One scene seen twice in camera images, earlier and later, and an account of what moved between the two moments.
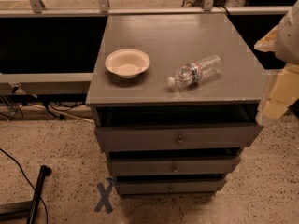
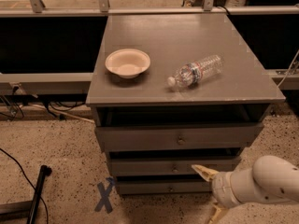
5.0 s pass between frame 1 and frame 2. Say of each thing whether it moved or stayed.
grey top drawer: stayed
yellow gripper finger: moved
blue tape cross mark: stayed
